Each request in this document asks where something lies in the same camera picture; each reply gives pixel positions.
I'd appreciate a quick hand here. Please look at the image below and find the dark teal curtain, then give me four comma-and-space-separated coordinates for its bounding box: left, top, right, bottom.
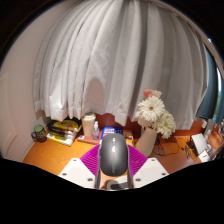
196, 46, 223, 123

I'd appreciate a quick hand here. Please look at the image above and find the white flower bouquet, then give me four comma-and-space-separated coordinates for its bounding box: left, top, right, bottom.
133, 88, 177, 140

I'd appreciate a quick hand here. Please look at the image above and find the white ceramic jug vase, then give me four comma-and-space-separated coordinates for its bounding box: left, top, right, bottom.
134, 125, 159, 158

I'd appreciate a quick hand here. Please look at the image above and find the blue book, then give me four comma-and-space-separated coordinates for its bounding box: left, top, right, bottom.
100, 126, 125, 140

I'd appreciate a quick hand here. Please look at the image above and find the yellow and white book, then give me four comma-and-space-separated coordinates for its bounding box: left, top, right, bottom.
46, 132, 76, 147

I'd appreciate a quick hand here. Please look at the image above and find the white lidded cup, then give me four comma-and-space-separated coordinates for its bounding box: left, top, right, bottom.
80, 112, 97, 138

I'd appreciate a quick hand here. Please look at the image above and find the dark green mug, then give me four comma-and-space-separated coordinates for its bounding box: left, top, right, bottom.
30, 124, 48, 144

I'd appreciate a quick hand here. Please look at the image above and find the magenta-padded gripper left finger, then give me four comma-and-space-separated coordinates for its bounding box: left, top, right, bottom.
58, 143, 102, 190

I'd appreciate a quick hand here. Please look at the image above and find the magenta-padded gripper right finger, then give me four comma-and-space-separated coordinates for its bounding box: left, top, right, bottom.
127, 145, 170, 191

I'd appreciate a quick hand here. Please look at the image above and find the white laptop stand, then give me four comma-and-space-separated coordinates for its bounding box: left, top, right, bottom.
190, 132, 211, 158

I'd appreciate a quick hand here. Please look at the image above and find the black cable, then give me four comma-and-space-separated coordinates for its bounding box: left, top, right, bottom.
154, 135, 193, 158

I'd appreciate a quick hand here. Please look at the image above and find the red book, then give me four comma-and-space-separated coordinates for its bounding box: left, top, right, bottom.
76, 133, 103, 146

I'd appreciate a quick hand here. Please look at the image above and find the clear sanitizer bottle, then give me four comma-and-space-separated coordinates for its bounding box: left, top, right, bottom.
92, 120, 101, 141

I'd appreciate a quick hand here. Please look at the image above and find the white pleated curtain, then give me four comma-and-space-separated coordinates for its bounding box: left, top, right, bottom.
32, 0, 211, 131

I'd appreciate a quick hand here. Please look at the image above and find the dark grey computer mouse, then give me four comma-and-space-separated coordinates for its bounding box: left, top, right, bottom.
98, 132, 130, 178

